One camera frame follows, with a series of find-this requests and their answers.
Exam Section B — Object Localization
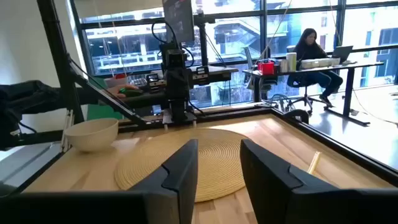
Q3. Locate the black frame handle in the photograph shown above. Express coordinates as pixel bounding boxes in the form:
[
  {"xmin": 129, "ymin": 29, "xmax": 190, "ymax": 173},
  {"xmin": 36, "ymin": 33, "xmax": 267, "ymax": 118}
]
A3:
[{"xmin": 284, "ymin": 109, "xmax": 310, "ymax": 124}]

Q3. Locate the round woven yellow placemat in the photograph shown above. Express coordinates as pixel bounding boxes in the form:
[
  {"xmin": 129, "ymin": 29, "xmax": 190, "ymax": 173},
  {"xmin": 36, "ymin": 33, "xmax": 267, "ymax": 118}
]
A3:
[{"xmin": 114, "ymin": 128, "xmax": 249, "ymax": 203}]

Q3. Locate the red plastic box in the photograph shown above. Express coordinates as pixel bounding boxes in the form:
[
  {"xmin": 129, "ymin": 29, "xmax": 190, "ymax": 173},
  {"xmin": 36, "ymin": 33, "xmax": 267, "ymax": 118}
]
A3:
[{"xmin": 257, "ymin": 60, "xmax": 276, "ymax": 75}]

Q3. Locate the person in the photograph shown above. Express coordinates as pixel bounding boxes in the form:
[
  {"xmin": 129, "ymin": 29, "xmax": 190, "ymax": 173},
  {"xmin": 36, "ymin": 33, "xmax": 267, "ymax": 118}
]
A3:
[{"xmin": 286, "ymin": 27, "xmax": 344, "ymax": 108}]

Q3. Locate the long black office desk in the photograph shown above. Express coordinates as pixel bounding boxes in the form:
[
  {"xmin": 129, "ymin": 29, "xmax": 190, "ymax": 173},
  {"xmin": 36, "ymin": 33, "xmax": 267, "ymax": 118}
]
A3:
[{"xmin": 242, "ymin": 60, "xmax": 385, "ymax": 127}]

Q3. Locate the green board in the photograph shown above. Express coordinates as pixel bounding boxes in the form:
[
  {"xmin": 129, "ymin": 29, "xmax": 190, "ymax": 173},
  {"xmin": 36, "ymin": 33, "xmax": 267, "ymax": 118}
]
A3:
[{"xmin": 86, "ymin": 77, "xmax": 125, "ymax": 121}]

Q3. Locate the white storage box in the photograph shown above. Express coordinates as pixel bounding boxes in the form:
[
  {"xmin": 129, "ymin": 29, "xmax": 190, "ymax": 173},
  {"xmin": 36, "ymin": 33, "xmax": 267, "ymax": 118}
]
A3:
[{"xmin": 300, "ymin": 57, "xmax": 341, "ymax": 70}]

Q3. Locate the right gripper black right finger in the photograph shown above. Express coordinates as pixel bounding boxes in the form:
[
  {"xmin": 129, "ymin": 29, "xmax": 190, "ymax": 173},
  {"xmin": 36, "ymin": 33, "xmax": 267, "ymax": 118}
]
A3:
[{"xmin": 239, "ymin": 139, "xmax": 340, "ymax": 224}]

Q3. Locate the grey laptop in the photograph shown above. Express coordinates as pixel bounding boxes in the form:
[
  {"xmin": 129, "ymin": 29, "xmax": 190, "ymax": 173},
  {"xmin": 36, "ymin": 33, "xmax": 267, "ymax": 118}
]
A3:
[{"xmin": 331, "ymin": 45, "xmax": 354, "ymax": 65}]

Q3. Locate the pale wooden chopstick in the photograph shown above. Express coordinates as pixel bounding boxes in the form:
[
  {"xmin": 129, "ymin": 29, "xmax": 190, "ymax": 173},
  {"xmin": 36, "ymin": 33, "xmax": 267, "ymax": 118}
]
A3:
[{"xmin": 307, "ymin": 151, "xmax": 322, "ymax": 175}]

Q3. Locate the dark desk top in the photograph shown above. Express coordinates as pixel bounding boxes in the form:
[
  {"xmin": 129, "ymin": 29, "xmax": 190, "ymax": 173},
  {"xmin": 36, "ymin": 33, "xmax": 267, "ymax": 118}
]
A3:
[{"xmin": 121, "ymin": 91, "xmax": 170, "ymax": 110}]

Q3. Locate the dark monitor on pole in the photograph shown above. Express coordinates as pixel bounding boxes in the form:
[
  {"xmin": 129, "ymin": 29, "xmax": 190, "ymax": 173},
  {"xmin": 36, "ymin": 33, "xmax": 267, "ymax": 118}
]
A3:
[{"xmin": 162, "ymin": 0, "xmax": 196, "ymax": 44}]

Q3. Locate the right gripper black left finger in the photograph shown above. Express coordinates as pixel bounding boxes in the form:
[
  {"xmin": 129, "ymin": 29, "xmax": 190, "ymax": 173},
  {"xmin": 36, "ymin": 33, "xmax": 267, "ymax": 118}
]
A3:
[{"xmin": 129, "ymin": 139, "xmax": 199, "ymax": 224}]

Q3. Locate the white ribbed bowl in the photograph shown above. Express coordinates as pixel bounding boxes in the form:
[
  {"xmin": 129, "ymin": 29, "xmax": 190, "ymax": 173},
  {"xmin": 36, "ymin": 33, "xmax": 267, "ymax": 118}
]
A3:
[{"xmin": 64, "ymin": 118, "xmax": 119, "ymax": 153}]

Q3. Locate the black office chair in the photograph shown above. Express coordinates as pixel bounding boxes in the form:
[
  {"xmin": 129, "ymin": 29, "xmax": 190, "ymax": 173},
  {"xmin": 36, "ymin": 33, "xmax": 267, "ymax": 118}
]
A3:
[{"xmin": 286, "ymin": 45, "xmax": 328, "ymax": 113}]

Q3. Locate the grey raised desk top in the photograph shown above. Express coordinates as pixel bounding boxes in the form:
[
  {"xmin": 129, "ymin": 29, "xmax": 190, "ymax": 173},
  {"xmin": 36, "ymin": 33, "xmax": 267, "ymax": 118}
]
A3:
[{"xmin": 186, "ymin": 65, "xmax": 239, "ymax": 86}]

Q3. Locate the person's hand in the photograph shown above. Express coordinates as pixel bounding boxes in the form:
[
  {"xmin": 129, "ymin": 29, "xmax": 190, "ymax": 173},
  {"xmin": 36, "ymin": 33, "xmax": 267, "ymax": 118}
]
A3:
[{"xmin": 106, "ymin": 84, "xmax": 135, "ymax": 99}]

